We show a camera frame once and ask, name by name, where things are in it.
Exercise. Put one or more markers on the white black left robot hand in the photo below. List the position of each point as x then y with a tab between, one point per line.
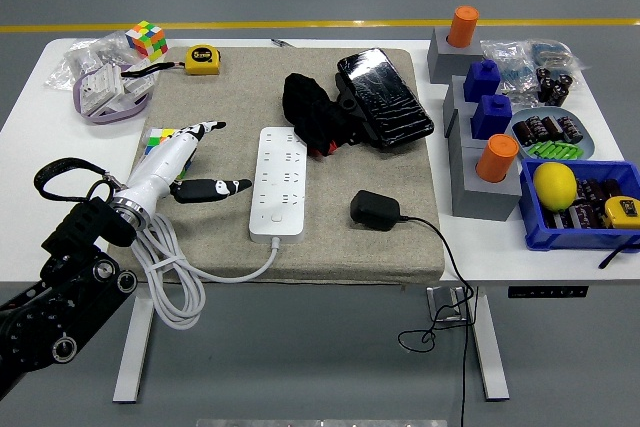
162	162

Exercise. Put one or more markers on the black power adapter plug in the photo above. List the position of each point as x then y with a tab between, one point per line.
372	209

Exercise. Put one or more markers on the colourful puzzle cube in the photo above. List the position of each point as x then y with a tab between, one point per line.
146	39
156	137

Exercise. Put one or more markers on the purple shallow tray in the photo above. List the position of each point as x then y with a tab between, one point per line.
107	119

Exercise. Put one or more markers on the white plastic socket parts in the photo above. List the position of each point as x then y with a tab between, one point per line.
102	87

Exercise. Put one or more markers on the grey-brown fabric mat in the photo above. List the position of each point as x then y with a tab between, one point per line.
240	92

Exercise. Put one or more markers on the yellow tape measure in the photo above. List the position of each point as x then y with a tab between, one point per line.
202	59
622	212

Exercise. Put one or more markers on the clear bag of white parts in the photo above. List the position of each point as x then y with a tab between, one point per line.
82	57

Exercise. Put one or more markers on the crumpled black cloth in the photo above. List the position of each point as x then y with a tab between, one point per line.
305	102

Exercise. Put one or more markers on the small silver pen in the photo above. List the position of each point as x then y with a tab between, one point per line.
280	41

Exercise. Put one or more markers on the black plastic holder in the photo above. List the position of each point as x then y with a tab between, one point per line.
347	102

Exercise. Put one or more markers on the white table leg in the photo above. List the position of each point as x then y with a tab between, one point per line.
132	357
492	357

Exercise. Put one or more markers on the glossy black case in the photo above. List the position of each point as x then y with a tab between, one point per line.
387	97

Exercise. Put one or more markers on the grey block with hole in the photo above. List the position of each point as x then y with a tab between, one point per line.
457	132
452	102
447	62
480	202

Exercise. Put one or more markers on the orange cylinder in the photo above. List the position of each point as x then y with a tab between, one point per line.
462	27
496	157

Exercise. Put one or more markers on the blue square peg block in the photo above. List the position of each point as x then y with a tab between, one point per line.
481	81
491	117

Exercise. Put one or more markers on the clear bag of small parts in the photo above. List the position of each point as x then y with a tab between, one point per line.
507	64

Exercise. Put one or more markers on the dark cylindrical capacitor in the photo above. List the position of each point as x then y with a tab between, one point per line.
524	133
536	127
571	129
552	127

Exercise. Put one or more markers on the yellow lemon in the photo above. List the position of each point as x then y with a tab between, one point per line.
554	186

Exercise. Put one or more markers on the green plastic pieces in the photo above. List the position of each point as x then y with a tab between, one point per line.
555	150

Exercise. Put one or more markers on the dark capacitors heap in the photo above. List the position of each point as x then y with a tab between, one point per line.
554	87
590	197

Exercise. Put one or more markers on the black table control panel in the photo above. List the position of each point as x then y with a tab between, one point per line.
547	292

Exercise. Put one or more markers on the clear bag of blue rings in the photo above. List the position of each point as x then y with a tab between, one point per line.
555	54

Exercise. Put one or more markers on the blue plastic bin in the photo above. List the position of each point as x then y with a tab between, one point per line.
575	241

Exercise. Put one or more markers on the grey-blue oval plate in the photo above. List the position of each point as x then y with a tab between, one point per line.
589	144

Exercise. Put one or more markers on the silver metal bracket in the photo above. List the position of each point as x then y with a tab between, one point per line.
435	304

